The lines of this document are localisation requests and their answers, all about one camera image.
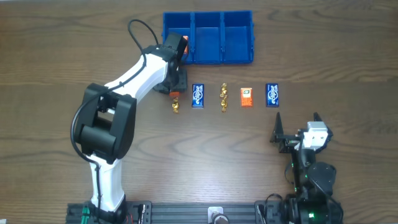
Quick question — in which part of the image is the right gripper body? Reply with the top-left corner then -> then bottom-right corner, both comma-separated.
278,134 -> 304,153

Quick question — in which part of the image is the blue candy pack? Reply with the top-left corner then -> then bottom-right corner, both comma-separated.
265,82 -> 280,108
191,83 -> 205,109

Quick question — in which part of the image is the blue tray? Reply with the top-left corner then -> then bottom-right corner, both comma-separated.
161,10 -> 255,66

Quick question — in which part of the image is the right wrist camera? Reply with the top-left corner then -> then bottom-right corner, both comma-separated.
298,121 -> 330,151

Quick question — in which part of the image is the black cable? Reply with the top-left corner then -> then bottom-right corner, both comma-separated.
262,160 -> 296,223
70,19 -> 160,218

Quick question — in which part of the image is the mounting rail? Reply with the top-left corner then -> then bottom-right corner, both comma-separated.
65,200 -> 292,224

